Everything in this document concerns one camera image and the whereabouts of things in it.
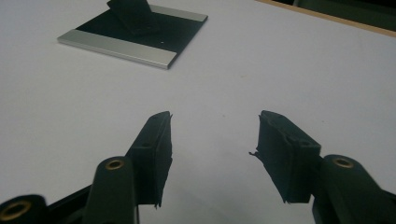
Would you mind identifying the black velvet display stand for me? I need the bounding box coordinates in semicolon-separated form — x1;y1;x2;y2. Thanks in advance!
106;0;162;36

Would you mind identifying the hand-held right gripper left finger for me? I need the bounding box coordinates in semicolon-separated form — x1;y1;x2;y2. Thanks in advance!
125;110;174;208

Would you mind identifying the black tray with silver edges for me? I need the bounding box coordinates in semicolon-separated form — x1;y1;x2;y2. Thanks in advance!
56;3;209;70

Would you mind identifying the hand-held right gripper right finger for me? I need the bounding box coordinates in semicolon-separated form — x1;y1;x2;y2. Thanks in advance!
248;109;322;204

